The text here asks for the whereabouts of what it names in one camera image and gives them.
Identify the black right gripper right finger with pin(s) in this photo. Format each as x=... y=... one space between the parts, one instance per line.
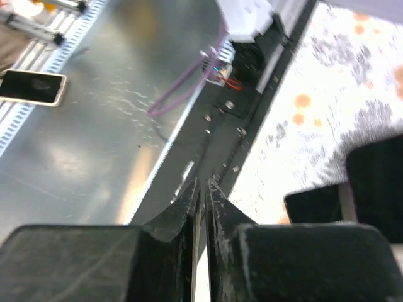
x=303 y=262

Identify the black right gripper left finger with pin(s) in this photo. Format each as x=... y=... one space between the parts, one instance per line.
x=155 y=261

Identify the black phone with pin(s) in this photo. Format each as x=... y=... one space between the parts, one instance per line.
x=318 y=205

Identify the black smartphone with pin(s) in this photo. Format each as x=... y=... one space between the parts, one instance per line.
x=373 y=195

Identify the smartphone with beige case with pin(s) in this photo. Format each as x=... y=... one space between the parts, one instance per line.
x=38 y=88

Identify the floral table cloth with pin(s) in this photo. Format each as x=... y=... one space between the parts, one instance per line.
x=342 y=89

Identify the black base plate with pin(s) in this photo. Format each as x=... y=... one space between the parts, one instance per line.
x=216 y=131

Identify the aluminium frame stand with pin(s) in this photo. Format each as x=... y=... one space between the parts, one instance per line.
x=33 y=26

